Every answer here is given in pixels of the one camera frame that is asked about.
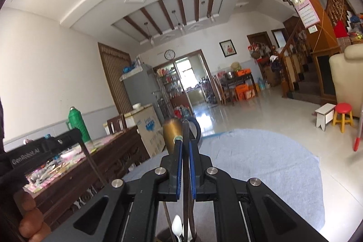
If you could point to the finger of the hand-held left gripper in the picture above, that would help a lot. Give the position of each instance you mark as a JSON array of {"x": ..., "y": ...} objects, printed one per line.
[{"x": 71, "y": 137}]

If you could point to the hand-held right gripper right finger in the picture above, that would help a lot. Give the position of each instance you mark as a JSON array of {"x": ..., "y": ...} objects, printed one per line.
[{"x": 192, "y": 171}]

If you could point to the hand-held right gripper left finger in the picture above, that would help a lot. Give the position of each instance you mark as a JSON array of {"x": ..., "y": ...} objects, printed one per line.
[{"x": 179, "y": 171}]

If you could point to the dark chopstick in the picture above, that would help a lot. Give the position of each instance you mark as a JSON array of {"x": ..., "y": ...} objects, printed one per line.
[
  {"x": 192, "y": 219},
  {"x": 185, "y": 131},
  {"x": 168, "y": 220},
  {"x": 95, "y": 162}
]

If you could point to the white plastic spoon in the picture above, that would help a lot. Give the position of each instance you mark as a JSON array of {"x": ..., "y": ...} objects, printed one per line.
[{"x": 177, "y": 225}]

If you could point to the dark round utensil holder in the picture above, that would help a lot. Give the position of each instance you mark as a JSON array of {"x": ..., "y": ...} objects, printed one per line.
[{"x": 161, "y": 237}]

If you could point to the person's left hand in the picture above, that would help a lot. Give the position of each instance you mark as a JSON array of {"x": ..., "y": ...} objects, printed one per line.
[{"x": 31, "y": 219}]

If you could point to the green thermos flask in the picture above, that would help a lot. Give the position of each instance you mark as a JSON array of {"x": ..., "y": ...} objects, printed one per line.
[{"x": 78, "y": 125}]

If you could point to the colourful clutter pile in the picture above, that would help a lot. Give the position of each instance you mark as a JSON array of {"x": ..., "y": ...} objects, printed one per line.
[{"x": 62, "y": 162}]

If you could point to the gold electric kettle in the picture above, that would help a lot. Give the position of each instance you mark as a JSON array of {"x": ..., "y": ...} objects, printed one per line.
[{"x": 171, "y": 128}]

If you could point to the wooden chair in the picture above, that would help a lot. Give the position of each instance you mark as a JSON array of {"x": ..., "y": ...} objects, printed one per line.
[{"x": 116, "y": 123}]

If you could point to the carved dark wooden sideboard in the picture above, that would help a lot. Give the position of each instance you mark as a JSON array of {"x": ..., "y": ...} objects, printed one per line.
[{"x": 122, "y": 157}]

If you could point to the white bowl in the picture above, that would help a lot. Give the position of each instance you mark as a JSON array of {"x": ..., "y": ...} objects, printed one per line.
[{"x": 137, "y": 106}]

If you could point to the slatted wooden door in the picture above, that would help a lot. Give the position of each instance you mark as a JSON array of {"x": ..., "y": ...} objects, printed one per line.
[{"x": 113, "y": 77}]

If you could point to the blue grey tablecloth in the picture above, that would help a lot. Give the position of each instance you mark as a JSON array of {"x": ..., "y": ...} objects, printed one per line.
[{"x": 269, "y": 159}]

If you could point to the glass display shelf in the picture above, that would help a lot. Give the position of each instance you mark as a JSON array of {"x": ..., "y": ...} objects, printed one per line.
[{"x": 170, "y": 86}]

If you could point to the grey refrigerator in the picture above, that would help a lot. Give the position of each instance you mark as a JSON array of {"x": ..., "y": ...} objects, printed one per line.
[{"x": 141, "y": 89}]

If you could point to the orange box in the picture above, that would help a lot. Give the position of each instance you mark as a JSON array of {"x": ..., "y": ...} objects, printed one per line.
[{"x": 245, "y": 91}]

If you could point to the wooden side table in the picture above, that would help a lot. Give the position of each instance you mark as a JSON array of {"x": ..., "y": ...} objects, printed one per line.
[{"x": 238, "y": 79}]

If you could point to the blue water jug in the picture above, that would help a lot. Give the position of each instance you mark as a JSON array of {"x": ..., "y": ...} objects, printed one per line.
[{"x": 261, "y": 84}]

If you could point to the pendant ceiling lamp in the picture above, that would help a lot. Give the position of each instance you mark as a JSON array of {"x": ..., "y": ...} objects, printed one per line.
[
  {"x": 149, "y": 39},
  {"x": 211, "y": 16},
  {"x": 181, "y": 28}
]

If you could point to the small white stool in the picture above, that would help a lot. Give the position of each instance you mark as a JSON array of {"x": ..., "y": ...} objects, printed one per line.
[{"x": 324, "y": 114}]

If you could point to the wooden staircase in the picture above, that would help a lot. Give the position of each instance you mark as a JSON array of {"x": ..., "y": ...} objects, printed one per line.
[{"x": 309, "y": 83}]

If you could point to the red stool with yellow legs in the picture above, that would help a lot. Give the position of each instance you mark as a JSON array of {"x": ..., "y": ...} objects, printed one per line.
[{"x": 343, "y": 108}]

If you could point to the red tipped stick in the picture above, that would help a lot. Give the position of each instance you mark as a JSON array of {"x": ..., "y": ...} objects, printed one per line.
[{"x": 358, "y": 140}]

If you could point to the cream sofa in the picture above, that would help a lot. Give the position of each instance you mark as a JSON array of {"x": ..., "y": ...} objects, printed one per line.
[{"x": 348, "y": 74}]

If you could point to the round wall clock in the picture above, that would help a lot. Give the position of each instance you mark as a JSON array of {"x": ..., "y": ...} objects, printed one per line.
[{"x": 170, "y": 54}]

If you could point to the framed wall picture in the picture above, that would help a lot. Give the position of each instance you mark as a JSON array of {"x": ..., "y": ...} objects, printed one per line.
[{"x": 227, "y": 48}]

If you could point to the pink wall calendar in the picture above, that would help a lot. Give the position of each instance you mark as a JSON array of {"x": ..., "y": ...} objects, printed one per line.
[{"x": 305, "y": 9}]

